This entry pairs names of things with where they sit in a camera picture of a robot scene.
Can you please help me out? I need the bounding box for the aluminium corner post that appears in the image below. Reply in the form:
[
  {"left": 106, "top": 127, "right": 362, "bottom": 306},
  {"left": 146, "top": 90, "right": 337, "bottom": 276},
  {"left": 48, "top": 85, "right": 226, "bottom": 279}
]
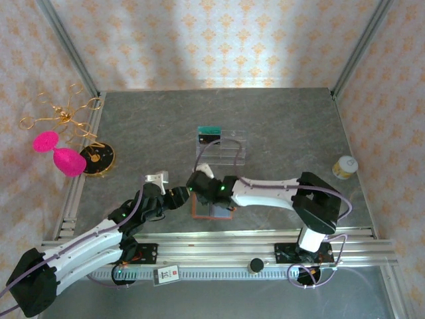
[
  {"left": 35, "top": 0, "right": 100, "bottom": 97},
  {"left": 331, "top": 0, "right": 396, "bottom": 99}
]

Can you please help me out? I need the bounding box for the aluminium side frame rail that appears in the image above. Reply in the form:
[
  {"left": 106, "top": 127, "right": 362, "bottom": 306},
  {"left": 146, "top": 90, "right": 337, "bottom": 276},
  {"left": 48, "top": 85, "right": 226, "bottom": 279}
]
[
  {"left": 52, "top": 92, "right": 107, "bottom": 240},
  {"left": 331, "top": 94, "right": 378, "bottom": 233}
]

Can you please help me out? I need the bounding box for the grey slotted cable duct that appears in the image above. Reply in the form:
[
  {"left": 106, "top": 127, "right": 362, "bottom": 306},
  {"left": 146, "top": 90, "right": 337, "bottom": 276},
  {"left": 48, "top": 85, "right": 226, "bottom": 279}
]
[{"left": 89, "top": 267, "right": 299, "bottom": 282}]

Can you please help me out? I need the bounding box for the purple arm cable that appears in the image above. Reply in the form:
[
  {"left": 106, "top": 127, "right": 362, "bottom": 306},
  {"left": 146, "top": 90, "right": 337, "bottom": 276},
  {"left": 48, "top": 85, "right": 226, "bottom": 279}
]
[
  {"left": 0, "top": 174, "right": 147, "bottom": 315},
  {"left": 194, "top": 139, "right": 353, "bottom": 289}
]

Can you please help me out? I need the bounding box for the gold wire ornament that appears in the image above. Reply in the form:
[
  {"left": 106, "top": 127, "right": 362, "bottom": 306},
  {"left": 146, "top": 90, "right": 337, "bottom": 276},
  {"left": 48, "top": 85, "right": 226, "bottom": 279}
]
[{"left": 19, "top": 82, "right": 102, "bottom": 146}]

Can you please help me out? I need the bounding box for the black round cable port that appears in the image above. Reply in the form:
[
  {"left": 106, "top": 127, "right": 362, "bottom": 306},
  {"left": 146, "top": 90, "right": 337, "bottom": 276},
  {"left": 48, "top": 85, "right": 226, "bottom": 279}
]
[
  {"left": 111, "top": 264, "right": 139, "bottom": 287},
  {"left": 295, "top": 265, "right": 322, "bottom": 287}
]

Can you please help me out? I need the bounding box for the pink hourglass-shaped ornament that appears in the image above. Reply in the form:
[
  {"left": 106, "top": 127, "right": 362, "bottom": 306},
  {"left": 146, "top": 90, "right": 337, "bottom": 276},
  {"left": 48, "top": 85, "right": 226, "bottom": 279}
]
[{"left": 32, "top": 131, "right": 88, "bottom": 177}]

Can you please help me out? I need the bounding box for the white label card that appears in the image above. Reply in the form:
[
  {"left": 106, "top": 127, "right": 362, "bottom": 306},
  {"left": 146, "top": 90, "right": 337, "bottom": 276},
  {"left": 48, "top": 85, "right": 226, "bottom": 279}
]
[{"left": 152, "top": 265, "right": 182, "bottom": 287}]

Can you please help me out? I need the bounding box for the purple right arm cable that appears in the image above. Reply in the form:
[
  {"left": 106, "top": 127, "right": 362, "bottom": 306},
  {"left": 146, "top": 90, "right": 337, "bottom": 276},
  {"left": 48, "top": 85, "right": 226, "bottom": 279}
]
[{"left": 194, "top": 139, "right": 353, "bottom": 289}]

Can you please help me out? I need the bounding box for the black round gold-rimmed disc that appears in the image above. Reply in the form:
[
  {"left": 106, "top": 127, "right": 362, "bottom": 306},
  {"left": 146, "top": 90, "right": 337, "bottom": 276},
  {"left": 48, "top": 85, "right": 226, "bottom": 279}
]
[{"left": 78, "top": 142, "right": 117, "bottom": 177}]

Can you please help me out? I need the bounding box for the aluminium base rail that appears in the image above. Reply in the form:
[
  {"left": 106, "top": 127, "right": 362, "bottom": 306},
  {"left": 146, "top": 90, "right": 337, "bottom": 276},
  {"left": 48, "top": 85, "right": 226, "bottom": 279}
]
[{"left": 39, "top": 227, "right": 399, "bottom": 270}]

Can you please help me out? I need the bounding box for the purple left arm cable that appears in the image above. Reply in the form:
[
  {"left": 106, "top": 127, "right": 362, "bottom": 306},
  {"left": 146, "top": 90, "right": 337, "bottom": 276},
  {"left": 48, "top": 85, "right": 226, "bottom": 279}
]
[{"left": 0, "top": 174, "right": 147, "bottom": 315}]

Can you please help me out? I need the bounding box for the clear acrylic card stand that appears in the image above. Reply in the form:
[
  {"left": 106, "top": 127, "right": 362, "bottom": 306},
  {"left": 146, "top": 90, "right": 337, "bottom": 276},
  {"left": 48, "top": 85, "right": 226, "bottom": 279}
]
[{"left": 195, "top": 128, "right": 247, "bottom": 166}]

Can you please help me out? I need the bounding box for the orange card holder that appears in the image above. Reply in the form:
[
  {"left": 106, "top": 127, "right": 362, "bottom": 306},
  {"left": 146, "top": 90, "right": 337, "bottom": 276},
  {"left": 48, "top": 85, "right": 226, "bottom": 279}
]
[{"left": 191, "top": 195, "right": 237, "bottom": 221}]

